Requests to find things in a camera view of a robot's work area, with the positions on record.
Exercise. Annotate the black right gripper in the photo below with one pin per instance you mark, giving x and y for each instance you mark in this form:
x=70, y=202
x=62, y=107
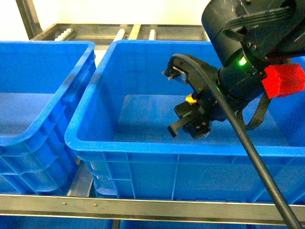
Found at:
x=195, y=118

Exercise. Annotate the steel shelf rack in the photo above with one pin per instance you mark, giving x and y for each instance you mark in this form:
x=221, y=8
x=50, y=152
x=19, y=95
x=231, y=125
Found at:
x=281, y=210

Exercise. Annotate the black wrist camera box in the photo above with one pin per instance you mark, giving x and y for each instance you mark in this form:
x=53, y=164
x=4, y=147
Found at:
x=190, y=70

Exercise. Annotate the large blue plastic crate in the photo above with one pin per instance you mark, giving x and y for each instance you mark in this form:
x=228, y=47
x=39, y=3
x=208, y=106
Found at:
x=119, y=130

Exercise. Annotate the red block on arm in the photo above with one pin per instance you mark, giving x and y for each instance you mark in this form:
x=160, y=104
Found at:
x=283, y=80

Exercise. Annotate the lower blue crate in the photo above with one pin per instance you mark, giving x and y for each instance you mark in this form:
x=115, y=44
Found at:
x=20, y=222

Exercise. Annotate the yellow mushroom push button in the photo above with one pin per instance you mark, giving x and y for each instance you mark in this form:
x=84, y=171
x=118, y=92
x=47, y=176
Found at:
x=190, y=99

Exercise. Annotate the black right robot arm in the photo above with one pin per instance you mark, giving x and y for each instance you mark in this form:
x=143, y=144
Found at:
x=254, y=41

